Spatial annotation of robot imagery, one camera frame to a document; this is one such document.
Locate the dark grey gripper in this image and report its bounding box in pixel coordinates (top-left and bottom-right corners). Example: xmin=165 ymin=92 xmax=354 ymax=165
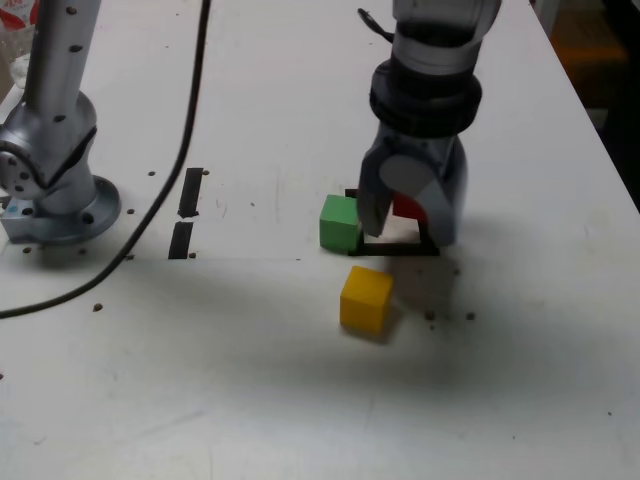
xmin=359 ymin=122 xmax=471 ymax=247

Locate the red cube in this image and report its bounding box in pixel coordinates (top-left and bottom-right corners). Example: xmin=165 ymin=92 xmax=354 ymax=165
xmin=392 ymin=194 xmax=429 ymax=222

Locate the green cube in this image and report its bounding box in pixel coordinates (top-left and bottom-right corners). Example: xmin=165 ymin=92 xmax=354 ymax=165
xmin=318 ymin=194 xmax=361 ymax=253

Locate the yellow cube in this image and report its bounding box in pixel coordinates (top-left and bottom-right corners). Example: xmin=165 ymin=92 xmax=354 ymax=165
xmin=339 ymin=265 xmax=395 ymax=335

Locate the black tape square outline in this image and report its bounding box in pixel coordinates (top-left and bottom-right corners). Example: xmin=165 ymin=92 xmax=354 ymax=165
xmin=344 ymin=188 xmax=441 ymax=258

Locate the black tape strip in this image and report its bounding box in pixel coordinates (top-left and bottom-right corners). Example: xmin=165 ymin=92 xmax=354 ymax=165
xmin=167 ymin=167 xmax=205 ymax=260

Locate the clear plastic bottle red label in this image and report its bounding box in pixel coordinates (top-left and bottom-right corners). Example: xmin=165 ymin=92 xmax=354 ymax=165
xmin=0 ymin=0 xmax=42 ymax=96

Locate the short black cable loop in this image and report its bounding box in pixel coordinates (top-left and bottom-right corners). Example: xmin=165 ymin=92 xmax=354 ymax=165
xmin=356 ymin=8 xmax=396 ymax=44

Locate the long black cable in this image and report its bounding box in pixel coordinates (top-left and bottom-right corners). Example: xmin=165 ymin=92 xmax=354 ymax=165
xmin=0 ymin=0 xmax=212 ymax=320

